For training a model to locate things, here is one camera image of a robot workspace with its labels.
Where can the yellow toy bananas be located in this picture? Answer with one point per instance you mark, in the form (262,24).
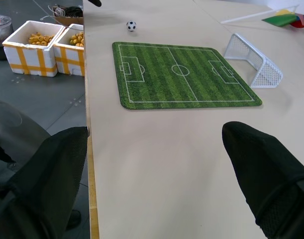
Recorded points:
(40,39)
(77,39)

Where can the white miniature goal net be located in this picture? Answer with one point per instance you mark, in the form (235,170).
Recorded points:
(256,64)

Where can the colourful paper pinwheel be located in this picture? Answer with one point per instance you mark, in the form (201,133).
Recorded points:
(286,18)

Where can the dark round pot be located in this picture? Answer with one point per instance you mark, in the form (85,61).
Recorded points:
(0,32)

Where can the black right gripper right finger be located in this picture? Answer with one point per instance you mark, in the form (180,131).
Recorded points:
(263,169)

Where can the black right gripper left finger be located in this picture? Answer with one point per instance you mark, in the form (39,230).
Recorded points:
(42,174)

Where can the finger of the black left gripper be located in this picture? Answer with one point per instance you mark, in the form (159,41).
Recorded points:
(95,2)

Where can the small soccer ball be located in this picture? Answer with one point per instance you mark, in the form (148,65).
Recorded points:
(131,26)

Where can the white foam box yellow tape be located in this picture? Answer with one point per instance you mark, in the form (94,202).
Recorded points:
(70,53)
(32,49)

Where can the green soccer field mat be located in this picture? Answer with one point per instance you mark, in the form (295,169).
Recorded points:
(181,74)

